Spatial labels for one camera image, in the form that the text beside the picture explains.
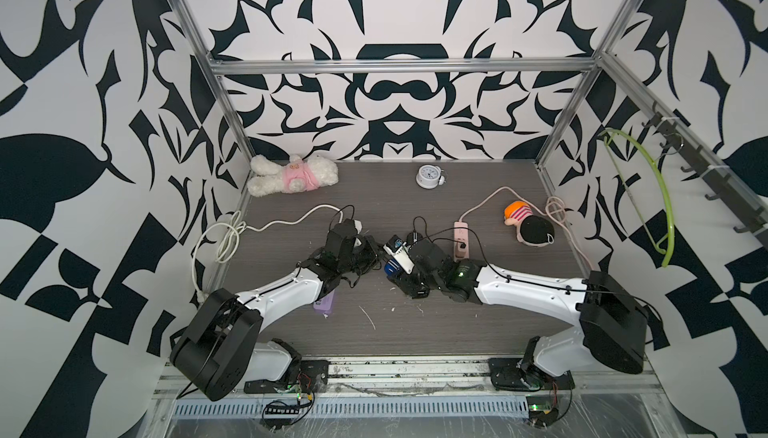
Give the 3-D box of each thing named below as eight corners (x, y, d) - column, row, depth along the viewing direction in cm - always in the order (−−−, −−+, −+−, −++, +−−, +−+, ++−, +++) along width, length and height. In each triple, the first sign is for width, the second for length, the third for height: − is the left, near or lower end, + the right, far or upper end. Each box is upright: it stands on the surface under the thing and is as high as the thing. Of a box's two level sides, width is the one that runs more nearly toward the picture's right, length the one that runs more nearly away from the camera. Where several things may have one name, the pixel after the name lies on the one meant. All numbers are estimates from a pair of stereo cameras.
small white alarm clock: (417, 188, 114) (418, 180, 111) (415, 171, 120) (416, 163, 117) (443, 188, 114) (445, 180, 111) (440, 171, 120) (442, 163, 117)
